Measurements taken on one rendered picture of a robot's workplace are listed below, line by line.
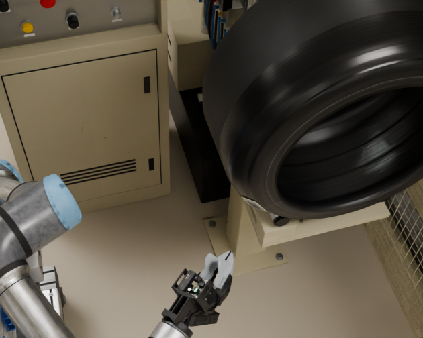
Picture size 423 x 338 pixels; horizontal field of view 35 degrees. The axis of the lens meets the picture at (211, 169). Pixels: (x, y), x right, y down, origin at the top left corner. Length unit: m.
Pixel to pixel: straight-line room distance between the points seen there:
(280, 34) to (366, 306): 1.52
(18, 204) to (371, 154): 0.91
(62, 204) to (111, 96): 0.93
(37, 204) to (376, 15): 0.74
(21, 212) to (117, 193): 1.37
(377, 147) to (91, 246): 1.31
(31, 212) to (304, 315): 1.46
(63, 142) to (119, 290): 0.61
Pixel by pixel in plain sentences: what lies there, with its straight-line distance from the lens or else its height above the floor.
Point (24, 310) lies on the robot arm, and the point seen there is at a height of 1.16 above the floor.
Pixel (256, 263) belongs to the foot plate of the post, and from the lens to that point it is 2.63.
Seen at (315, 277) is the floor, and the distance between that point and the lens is 2.65.
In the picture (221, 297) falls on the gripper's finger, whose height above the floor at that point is 1.01.
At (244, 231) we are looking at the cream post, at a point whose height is 0.21.
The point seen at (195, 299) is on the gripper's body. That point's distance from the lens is 1.40.
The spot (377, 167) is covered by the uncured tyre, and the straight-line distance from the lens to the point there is 1.78.
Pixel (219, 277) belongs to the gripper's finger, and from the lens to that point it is 1.46.
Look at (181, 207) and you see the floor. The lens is 2.75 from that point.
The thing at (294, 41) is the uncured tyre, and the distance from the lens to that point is 1.30.
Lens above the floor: 2.33
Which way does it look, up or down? 54 degrees down
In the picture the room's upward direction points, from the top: 4 degrees clockwise
